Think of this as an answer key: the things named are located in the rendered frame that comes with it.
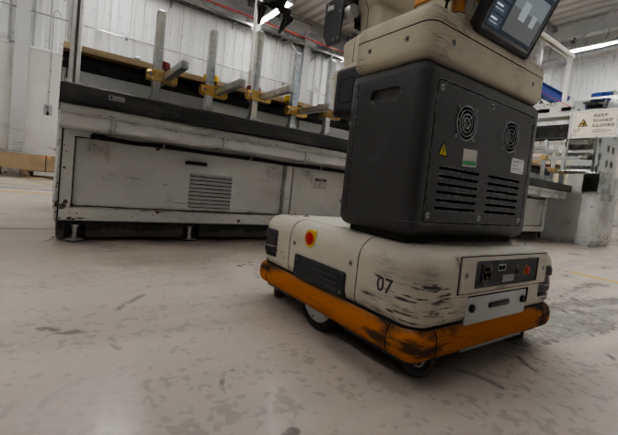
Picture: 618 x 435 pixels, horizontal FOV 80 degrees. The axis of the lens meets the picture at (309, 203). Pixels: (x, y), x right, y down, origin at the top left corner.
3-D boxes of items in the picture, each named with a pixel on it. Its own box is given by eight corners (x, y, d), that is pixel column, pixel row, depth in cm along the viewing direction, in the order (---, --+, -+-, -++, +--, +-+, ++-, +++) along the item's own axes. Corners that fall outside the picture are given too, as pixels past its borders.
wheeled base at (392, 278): (552, 331, 107) (564, 247, 106) (409, 379, 71) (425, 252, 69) (383, 272, 162) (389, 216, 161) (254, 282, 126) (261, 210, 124)
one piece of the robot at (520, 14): (525, 84, 104) (575, -2, 95) (452, 46, 83) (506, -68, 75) (492, 74, 112) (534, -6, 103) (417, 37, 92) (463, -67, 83)
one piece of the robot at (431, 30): (523, 280, 110) (562, -3, 106) (402, 296, 79) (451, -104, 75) (429, 255, 138) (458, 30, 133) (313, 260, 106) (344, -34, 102)
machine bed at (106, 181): (542, 239, 463) (552, 170, 459) (50, 241, 169) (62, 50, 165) (489, 230, 519) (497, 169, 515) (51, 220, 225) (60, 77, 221)
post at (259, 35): (256, 120, 198) (265, 30, 196) (250, 120, 196) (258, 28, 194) (253, 121, 201) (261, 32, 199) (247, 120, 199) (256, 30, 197)
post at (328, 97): (327, 138, 227) (337, 60, 225) (324, 137, 225) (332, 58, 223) (325, 139, 230) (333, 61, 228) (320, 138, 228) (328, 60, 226)
